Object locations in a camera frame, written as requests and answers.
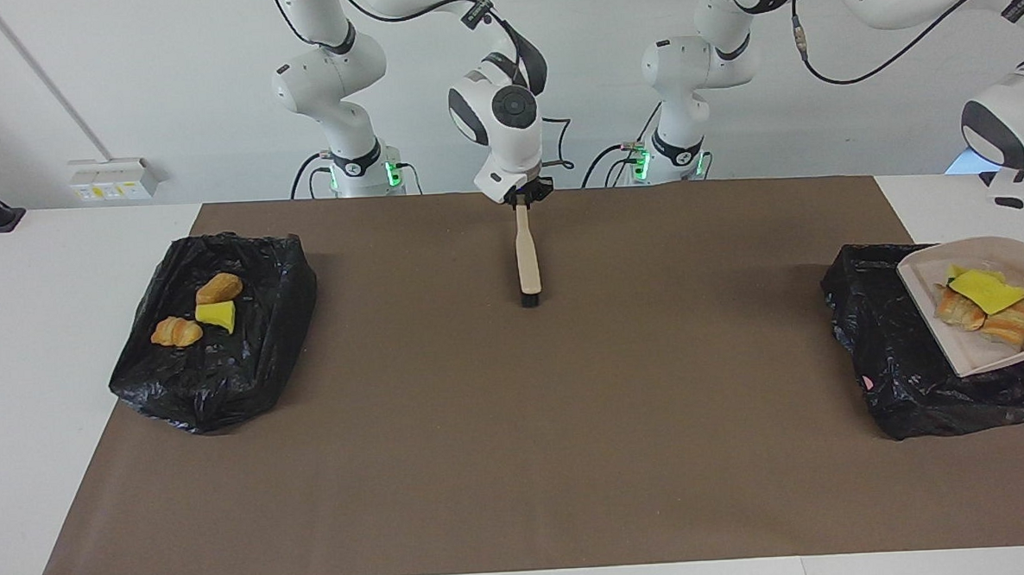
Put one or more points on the beige brush with black bristles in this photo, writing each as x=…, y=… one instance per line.
x=527, y=252

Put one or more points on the curved yellow sponge piece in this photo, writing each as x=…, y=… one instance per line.
x=217, y=316

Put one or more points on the beige plastic dustpan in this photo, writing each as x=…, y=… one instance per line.
x=990, y=349

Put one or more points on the black plastic bin bag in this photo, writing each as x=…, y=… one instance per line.
x=248, y=368

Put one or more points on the striped orange croissant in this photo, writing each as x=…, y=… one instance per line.
x=1010, y=324
x=177, y=331

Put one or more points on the oval brown bread roll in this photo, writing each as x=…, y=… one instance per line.
x=218, y=288

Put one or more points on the brown table mat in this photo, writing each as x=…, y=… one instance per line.
x=571, y=449

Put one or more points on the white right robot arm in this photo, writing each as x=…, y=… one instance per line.
x=505, y=124

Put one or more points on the white wall power strip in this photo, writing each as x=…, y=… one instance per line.
x=110, y=182

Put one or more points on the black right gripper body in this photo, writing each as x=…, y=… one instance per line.
x=532, y=190

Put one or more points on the black bin bag with pink spot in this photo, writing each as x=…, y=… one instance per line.
x=896, y=366

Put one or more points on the small croissant piece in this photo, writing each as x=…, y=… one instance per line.
x=958, y=309

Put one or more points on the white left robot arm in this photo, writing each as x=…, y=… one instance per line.
x=1006, y=119

